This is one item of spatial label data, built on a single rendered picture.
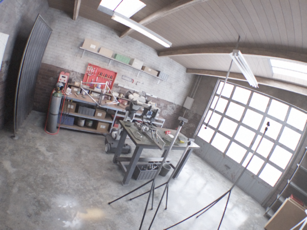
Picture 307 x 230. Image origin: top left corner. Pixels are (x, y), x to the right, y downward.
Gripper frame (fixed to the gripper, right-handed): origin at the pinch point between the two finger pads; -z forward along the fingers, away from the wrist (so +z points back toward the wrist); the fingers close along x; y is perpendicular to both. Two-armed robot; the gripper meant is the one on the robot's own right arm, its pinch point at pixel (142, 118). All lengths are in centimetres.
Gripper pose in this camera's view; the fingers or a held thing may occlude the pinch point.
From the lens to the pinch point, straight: 234.7
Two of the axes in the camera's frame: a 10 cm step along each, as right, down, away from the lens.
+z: 3.8, -9.0, -2.2
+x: 7.9, 2.0, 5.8
